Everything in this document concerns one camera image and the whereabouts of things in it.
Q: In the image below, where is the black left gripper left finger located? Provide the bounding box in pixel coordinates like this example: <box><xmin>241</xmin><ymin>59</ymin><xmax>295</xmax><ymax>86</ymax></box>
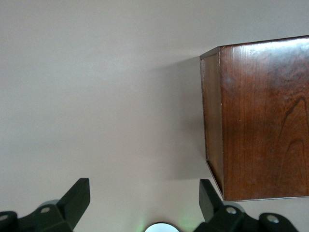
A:
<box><xmin>0</xmin><ymin>178</ymin><xmax>90</xmax><ymax>232</ymax></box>

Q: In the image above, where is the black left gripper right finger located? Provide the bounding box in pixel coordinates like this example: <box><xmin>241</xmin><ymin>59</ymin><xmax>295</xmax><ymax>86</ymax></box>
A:
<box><xmin>199</xmin><ymin>179</ymin><xmax>300</xmax><ymax>232</ymax></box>

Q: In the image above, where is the dark red wooden cabinet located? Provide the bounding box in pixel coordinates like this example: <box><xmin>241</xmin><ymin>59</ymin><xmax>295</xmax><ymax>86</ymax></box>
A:
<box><xmin>199</xmin><ymin>35</ymin><xmax>309</xmax><ymax>202</ymax></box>

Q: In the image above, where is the brown table cover mat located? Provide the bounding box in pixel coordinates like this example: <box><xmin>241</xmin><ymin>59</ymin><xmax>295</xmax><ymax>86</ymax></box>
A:
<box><xmin>0</xmin><ymin>0</ymin><xmax>309</xmax><ymax>232</ymax></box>

